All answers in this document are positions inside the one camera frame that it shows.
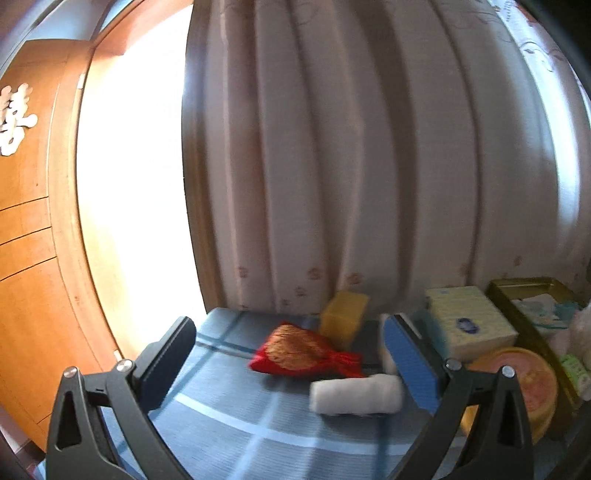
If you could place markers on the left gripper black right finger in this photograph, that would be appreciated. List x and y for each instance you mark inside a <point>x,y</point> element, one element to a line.
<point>499,444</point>

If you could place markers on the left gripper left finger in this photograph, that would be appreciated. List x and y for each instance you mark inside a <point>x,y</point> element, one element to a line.
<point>79,443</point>

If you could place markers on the white gauze roll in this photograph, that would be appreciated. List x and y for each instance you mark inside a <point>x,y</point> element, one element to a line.
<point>376,394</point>

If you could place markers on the pink fluffy round puff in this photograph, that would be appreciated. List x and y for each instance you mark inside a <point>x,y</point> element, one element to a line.
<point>574,340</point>

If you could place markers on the red gold embroidered pouch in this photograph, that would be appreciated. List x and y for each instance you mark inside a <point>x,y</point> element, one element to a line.
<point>295,352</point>

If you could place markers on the round yellow lidded tin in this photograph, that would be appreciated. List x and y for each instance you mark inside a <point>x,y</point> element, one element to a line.
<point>537,380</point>

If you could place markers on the orange wooden cabinet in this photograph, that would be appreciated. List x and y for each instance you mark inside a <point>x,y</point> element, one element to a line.
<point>51,317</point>

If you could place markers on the green white packet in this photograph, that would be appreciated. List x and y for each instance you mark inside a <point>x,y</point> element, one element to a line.
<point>578,375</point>

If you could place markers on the white grey sponge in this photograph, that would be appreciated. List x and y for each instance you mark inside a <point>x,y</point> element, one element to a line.
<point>395,346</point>

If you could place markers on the tissue pack with blue pattern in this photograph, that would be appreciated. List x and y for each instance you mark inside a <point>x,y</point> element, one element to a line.
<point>464,324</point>

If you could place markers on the gold metal tray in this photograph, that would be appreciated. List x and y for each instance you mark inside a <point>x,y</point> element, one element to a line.
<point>528,304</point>

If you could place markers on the yellow sponge block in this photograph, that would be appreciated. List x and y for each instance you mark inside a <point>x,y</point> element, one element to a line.
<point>342,318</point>

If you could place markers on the white double happiness decal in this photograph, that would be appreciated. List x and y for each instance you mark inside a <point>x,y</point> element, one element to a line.
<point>14,117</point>

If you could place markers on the floral cream curtain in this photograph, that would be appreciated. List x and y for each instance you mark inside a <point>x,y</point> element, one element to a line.
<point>384,147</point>

